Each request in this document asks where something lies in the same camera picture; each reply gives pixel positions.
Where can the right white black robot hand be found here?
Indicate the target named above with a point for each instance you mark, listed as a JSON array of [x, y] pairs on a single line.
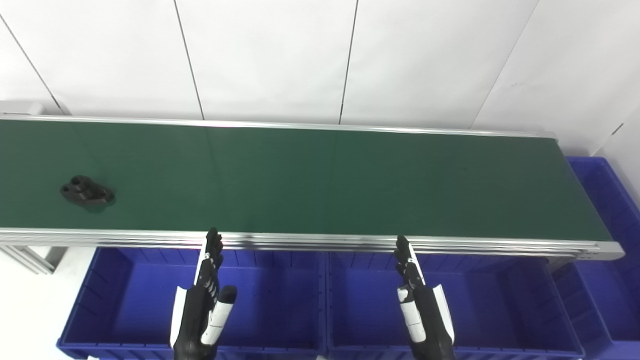
[[430, 320]]

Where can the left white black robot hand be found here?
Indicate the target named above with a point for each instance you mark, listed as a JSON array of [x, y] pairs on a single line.
[[197, 310]]

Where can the blue plastic bin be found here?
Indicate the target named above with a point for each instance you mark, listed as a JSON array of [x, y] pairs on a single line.
[[500, 305], [610, 270], [280, 300]]

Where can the green conveyor belt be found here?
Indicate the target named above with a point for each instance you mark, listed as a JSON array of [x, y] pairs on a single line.
[[320, 180], [310, 241]]

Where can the black flanged machine part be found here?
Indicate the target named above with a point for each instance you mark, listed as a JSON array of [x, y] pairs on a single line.
[[86, 192]]

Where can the aluminium conveyor support leg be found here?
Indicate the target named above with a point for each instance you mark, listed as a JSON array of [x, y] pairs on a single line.
[[30, 259]]

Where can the grey conveyor end housing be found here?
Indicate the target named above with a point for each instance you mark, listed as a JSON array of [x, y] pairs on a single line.
[[22, 107]]

